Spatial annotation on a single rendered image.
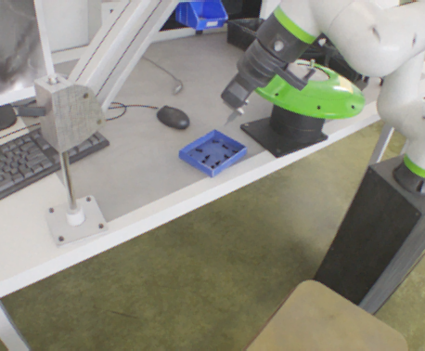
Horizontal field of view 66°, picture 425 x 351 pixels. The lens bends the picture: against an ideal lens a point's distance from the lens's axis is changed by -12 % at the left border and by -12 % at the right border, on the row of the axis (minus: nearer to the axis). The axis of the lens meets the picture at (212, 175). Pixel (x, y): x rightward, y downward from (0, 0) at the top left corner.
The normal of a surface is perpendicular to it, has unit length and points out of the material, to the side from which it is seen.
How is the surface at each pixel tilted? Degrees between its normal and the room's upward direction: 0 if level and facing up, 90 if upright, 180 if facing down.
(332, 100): 23
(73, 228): 0
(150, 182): 0
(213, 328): 0
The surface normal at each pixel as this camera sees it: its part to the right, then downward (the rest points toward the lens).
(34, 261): 0.11, -0.77
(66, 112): 0.76, 0.47
